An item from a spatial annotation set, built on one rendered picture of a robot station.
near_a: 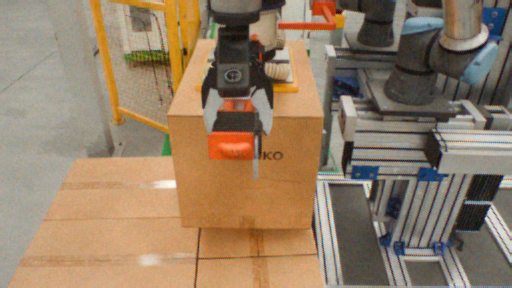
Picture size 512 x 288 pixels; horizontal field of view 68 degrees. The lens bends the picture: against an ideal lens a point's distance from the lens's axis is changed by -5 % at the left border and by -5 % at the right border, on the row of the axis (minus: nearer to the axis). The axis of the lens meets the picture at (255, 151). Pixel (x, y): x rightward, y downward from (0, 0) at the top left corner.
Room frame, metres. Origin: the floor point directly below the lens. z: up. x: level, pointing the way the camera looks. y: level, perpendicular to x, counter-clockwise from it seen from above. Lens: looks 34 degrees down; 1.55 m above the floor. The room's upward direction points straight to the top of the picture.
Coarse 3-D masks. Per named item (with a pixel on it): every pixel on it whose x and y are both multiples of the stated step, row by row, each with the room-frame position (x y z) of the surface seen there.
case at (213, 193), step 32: (192, 64) 1.21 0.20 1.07; (192, 96) 0.98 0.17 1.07; (288, 96) 0.98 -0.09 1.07; (192, 128) 0.87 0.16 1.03; (288, 128) 0.87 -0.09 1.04; (320, 128) 0.87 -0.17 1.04; (192, 160) 0.87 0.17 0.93; (224, 160) 0.87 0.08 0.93; (288, 160) 0.87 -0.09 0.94; (192, 192) 0.87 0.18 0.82; (224, 192) 0.87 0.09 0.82; (256, 192) 0.87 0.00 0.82; (288, 192) 0.87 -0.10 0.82; (192, 224) 0.87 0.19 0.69; (224, 224) 0.87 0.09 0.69; (256, 224) 0.87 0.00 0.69; (288, 224) 0.87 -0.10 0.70
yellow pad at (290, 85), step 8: (280, 48) 1.23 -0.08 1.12; (288, 48) 1.31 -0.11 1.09; (288, 64) 1.15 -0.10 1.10; (272, 80) 1.03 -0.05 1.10; (280, 80) 1.03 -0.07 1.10; (288, 80) 1.03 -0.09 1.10; (296, 80) 1.05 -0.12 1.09; (280, 88) 1.00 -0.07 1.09; (288, 88) 1.00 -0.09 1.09; (296, 88) 1.00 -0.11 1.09
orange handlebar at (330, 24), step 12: (324, 12) 1.34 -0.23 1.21; (288, 24) 1.20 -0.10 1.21; (300, 24) 1.20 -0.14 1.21; (312, 24) 1.20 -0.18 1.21; (324, 24) 1.20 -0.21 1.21; (252, 36) 1.07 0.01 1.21; (228, 108) 0.65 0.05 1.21; (252, 108) 0.65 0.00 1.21; (228, 144) 0.52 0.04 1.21; (240, 144) 0.52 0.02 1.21; (228, 156) 0.52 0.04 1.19; (240, 156) 0.52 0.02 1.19
